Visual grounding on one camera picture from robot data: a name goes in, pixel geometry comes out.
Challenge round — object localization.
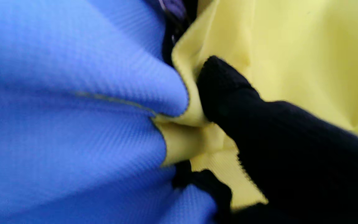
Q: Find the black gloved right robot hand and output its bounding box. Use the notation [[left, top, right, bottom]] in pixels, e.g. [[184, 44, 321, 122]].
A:
[[196, 55, 358, 224]]

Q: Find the navy blue rain cover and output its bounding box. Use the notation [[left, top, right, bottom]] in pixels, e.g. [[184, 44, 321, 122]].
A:
[[158, 0, 187, 20]]

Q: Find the yellow black blue backpack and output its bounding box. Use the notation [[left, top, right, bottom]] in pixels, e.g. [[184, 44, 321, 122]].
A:
[[0, 0, 358, 224]]

